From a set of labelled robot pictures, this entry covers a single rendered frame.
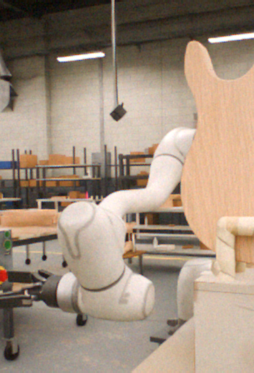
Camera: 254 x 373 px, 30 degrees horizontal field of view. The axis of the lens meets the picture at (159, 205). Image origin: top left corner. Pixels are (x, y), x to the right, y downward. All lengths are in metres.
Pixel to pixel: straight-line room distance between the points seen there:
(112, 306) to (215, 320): 0.25
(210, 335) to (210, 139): 0.34
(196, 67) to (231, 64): 11.73
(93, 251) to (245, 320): 0.30
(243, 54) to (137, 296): 11.76
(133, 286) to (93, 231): 0.17
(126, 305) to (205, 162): 0.34
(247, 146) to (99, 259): 0.34
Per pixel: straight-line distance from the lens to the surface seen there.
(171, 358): 0.97
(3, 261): 1.66
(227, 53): 12.70
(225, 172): 0.84
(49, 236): 3.83
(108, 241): 0.91
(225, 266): 0.82
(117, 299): 0.99
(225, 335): 0.84
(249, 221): 0.80
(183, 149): 1.36
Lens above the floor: 1.27
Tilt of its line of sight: 3 degrees down
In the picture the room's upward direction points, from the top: 1 degrees counter-clockwise
